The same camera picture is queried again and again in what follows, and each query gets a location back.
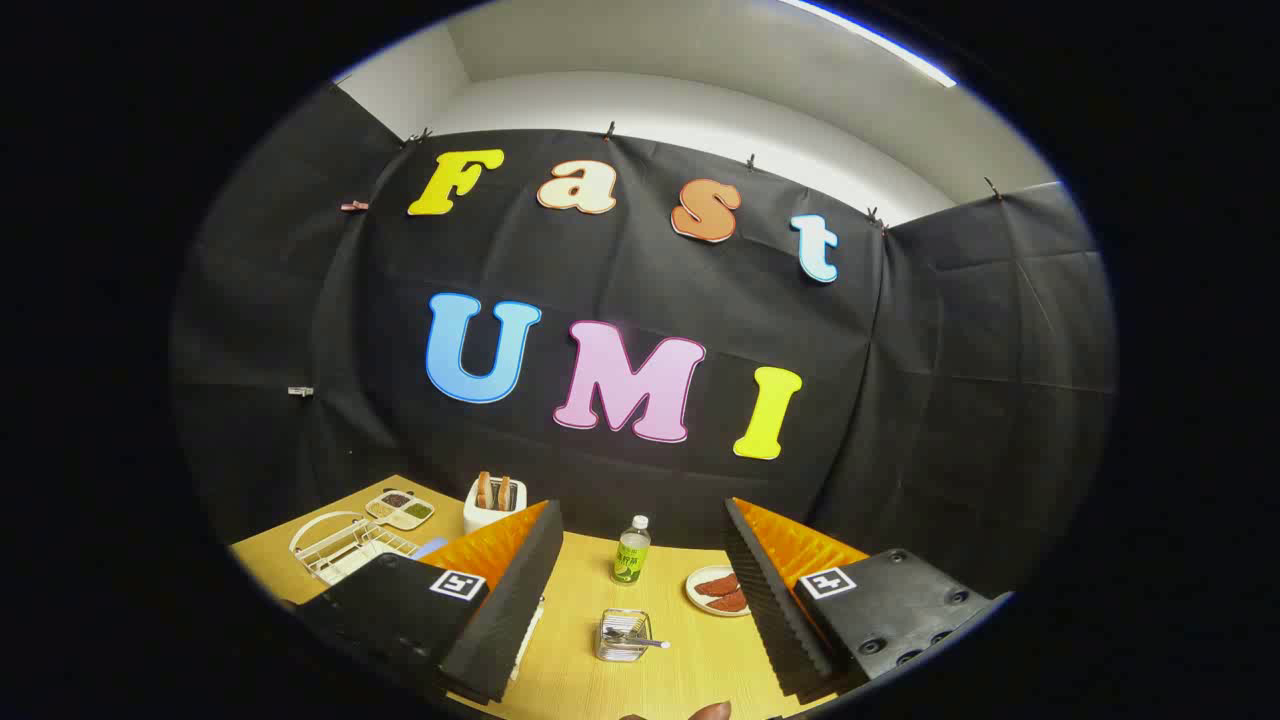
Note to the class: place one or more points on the blue plate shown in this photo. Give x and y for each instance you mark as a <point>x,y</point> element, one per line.
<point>432,547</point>

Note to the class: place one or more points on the green label drink bottle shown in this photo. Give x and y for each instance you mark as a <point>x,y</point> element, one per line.
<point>631,560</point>

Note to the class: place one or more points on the metal spoon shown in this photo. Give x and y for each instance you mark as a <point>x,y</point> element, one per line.
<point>650,643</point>

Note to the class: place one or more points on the red food piece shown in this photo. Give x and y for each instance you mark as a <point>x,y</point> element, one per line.
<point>730,602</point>
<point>720,585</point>

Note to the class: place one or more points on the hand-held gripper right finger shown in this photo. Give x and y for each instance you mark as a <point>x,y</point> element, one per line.
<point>770,610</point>

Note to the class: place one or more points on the divided tray with seeds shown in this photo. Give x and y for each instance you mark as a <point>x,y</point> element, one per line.
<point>400,508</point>

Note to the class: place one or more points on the black backdrop cloth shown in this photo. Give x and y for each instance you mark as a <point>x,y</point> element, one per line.
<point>640,270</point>

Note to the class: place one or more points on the small white oval plate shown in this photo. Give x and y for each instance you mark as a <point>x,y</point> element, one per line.
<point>695,590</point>

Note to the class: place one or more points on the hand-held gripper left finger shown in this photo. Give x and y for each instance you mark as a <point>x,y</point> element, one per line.
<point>515,600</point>

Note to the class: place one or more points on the toast slice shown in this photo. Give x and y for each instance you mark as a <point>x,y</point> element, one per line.
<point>504,493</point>
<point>484,490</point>

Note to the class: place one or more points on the white toaster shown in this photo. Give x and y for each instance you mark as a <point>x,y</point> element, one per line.
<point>490,518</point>

